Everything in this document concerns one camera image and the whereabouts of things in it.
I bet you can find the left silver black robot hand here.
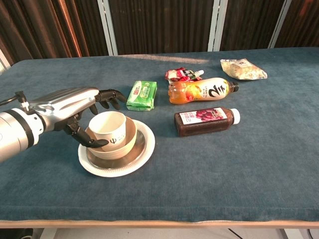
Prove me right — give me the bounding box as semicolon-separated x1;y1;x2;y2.
24;86;128;148

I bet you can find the white paper cup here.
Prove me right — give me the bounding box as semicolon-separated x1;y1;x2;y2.
88;111;128;152

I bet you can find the beige ceramic bowl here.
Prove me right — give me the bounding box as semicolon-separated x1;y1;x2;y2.
84;118;138;160

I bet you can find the white round bowl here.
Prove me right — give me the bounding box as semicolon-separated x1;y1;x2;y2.
78;119;156;178

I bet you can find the green soap pack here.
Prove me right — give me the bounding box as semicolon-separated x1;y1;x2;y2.
126;80;158;111

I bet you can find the shiny metal plate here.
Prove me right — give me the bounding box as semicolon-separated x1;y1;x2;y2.
86;126;148;170

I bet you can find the red spouted drink pouch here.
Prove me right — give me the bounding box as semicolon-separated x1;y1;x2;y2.
165;67;205;84

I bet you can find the orange juice bottle black cap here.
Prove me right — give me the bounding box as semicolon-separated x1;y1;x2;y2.
167;77;240;105

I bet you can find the dark juice bottle white cap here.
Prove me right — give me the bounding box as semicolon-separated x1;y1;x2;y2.
173;107;241;137

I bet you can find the blue table cloth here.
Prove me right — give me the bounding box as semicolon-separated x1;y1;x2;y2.
0;47;319;222

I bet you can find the clear bag of snacks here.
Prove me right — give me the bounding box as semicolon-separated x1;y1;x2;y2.
220;58;268;81

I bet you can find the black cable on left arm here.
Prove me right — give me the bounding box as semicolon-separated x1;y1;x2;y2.
0;91;28;110

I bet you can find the white partition post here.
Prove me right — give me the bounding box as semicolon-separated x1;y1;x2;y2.
97;0;118;56
268;0;293;49
0;48;12;75
208;0;228;52

